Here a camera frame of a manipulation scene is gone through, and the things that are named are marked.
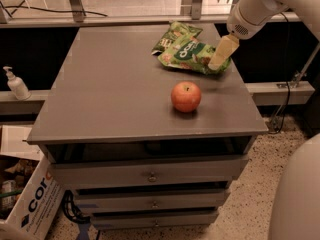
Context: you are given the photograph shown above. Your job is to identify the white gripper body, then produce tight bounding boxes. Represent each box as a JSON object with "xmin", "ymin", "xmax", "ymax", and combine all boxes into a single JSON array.
[{"xmin": 227, "ymin": 0, "xmax": 287, "ymax": 40}]

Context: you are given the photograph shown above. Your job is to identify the black cable on ledge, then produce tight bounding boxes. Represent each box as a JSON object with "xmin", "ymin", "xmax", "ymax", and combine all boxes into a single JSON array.
[{"xmin": 0, "ymin": 0, "xmax": 109, "ymax": 18}]

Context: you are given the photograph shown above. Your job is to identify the red apple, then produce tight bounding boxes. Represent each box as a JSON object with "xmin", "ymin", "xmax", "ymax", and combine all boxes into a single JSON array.
[{"xmin": 171, "ymin": 81, "xmax": 201, "ymax": 113}]

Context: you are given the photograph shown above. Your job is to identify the black cables under cabinet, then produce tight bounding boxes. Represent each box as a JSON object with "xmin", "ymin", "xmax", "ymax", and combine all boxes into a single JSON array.
[{"xmin": 61, "ymin": 189, "xmax": 92, "ymax": 225}]

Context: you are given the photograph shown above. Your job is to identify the white cardboard box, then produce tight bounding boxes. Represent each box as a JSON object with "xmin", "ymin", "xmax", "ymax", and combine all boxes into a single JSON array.
[{"xmin": 0, "ymin": 125, "xmax": 63, "ymax": 240}]

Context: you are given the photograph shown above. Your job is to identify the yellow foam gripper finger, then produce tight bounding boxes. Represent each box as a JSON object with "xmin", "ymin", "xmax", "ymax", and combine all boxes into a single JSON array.
[{"xmin": 208, "ymin": 34, "xmax": 239, "ymax": 70}]

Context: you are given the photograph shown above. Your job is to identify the green jalapeno chip bag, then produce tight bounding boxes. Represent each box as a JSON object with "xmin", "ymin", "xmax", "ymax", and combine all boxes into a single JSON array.
[{"xmin": 151, "ymin": 21, "xmax": 203, "ymax": 55}]

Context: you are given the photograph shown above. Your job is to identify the metal window frame rail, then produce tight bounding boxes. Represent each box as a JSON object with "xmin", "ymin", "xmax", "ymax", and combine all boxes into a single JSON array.
[{"xmin": 0, "ymin": 0, "xmax": 303, "ymax": 29}]

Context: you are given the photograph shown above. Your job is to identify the green rice chip bag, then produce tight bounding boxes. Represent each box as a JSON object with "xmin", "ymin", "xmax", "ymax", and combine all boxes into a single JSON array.
[{"xmin": 158, "ymin": 34, "xmax": 231, "ymax": 75}]

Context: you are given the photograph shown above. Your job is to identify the grey drawer cabinet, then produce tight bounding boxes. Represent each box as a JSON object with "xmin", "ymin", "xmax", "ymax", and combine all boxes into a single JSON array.
[{"xmin": 28, "ymin": 25, "xmax": 266, "ymax": 230}]

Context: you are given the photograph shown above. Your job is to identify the white pump bottle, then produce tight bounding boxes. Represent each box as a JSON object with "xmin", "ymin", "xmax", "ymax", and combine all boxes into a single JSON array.
[{"xmin": 3, "ymin": 66, "xmax": 31, "ymax": 100}]

